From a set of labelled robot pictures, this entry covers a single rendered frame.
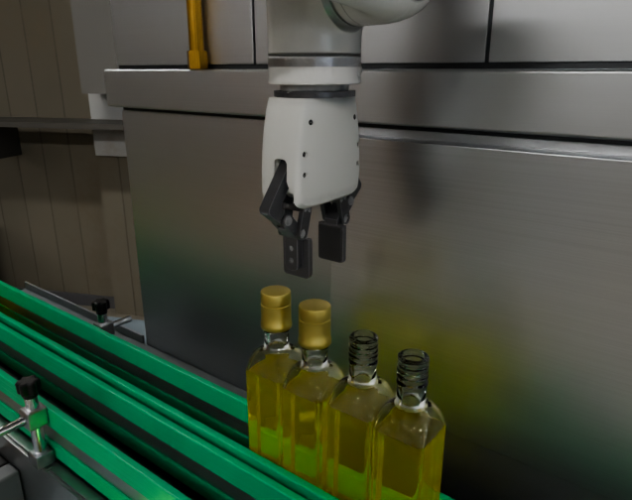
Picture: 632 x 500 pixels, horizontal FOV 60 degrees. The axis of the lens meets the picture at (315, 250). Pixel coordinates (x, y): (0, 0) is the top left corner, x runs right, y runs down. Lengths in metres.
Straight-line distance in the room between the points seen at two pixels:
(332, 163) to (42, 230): 3.75
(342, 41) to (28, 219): 3.84
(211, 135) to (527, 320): 0.52
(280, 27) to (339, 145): 0.11
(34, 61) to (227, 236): 3.19
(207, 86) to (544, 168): 0.47
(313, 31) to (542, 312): 0.35
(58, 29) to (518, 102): 3.46
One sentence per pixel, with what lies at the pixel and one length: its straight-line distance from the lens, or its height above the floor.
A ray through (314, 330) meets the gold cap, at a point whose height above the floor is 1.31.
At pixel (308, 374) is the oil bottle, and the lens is 0.59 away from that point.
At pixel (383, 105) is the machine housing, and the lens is 0.64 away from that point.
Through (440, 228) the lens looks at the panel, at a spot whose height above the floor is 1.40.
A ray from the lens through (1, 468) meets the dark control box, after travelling 0.99.
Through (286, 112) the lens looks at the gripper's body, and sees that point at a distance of 0.49.
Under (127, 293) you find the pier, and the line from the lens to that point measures 3.85.
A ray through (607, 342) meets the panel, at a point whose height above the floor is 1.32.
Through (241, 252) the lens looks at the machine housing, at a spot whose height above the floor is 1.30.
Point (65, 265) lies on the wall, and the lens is 4.16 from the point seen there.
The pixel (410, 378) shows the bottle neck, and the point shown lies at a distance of 0.52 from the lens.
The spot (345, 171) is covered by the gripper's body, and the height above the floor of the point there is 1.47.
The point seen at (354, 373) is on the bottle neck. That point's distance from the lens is 0.56.
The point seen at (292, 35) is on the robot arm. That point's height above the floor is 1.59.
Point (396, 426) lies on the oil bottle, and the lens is 0.54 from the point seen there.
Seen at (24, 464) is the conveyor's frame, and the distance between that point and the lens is 0.95.
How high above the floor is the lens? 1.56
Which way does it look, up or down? 18 degrees down
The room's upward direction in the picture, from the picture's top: straight up
